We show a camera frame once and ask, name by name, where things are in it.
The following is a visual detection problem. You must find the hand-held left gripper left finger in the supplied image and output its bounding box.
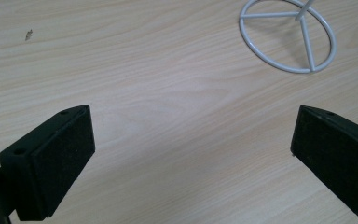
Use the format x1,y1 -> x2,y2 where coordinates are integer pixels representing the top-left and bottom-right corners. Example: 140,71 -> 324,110
0,104 -> 96,222

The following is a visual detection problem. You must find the white wire stand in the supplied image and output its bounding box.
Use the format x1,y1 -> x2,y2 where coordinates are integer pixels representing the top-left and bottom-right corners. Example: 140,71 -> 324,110
238,0 -> 337,75

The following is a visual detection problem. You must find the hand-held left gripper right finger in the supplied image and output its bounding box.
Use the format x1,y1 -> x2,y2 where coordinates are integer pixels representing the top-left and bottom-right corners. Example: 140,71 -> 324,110
290,105 -> 358,222

